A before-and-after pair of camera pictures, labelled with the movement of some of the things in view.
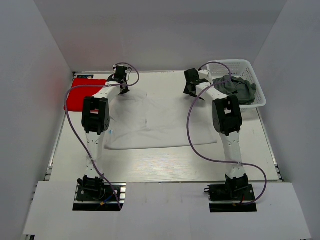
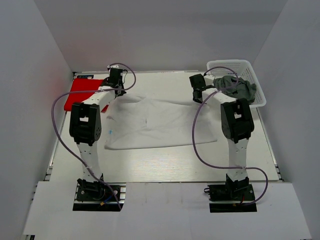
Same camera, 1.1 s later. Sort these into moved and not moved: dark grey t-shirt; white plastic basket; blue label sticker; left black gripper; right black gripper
Moved: right black gripper; left black gripper
Not moved: white plastic basket; blue label sticker; dark grey t-shirt
